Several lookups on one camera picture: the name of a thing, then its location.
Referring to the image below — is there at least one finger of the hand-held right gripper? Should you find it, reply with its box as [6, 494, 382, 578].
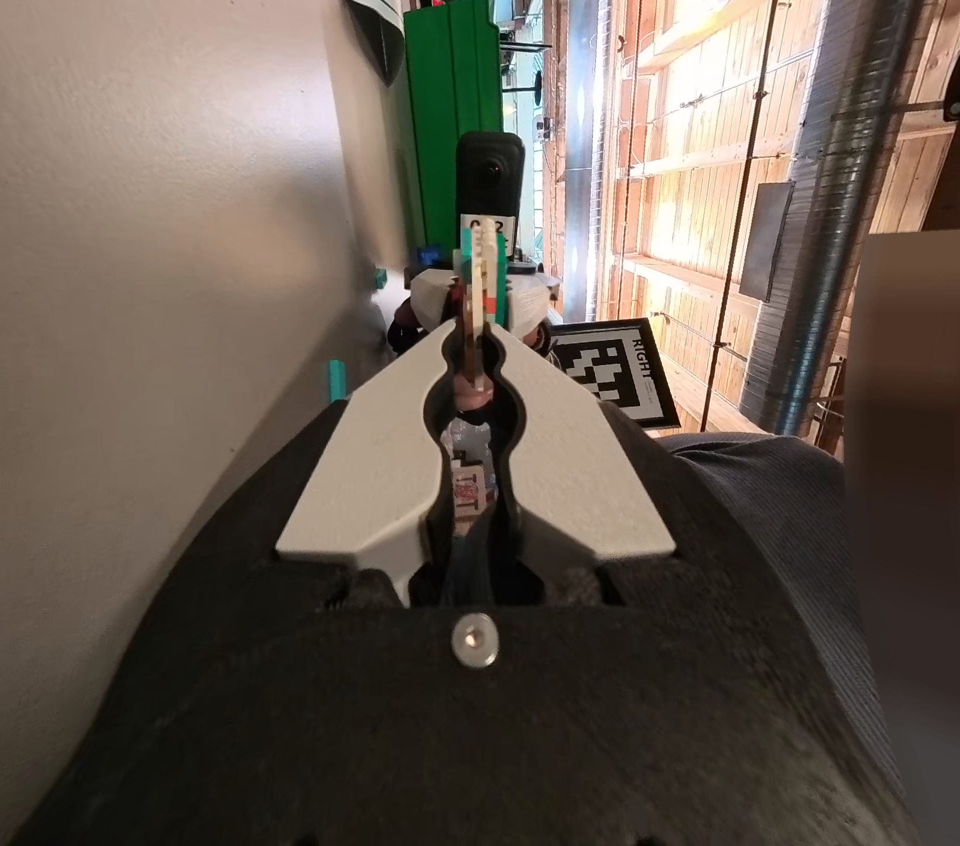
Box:
[411, 268, 460, 331]
[504, 276, 562, 339]

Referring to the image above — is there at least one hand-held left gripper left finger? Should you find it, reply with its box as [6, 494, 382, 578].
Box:
[274, 319, 462, 609]

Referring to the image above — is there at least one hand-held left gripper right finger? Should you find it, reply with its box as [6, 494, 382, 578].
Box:
[486, 322, 680, 571]

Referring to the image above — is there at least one round colourful lego disc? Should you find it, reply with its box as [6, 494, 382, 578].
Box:
[452, 218, 513, 391]

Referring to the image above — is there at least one green plastic bin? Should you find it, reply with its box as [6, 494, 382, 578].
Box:
[403, 0, 502, 247]

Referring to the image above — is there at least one black framed marker sign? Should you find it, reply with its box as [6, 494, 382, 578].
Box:
[549, 317, 682, 431]

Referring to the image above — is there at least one black floor lamp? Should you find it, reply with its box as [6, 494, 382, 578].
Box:
[501, 66, 552, 106]

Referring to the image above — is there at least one clear plastic bottle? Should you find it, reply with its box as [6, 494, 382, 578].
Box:
[441, 414, 502, 525]

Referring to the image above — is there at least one grey ceiling vent panel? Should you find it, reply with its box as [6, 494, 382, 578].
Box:
[738, 182, 796, 303]

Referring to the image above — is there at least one ribbed metal ventilation duct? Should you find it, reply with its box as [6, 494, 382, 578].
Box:
[738, 0, 948, 438]

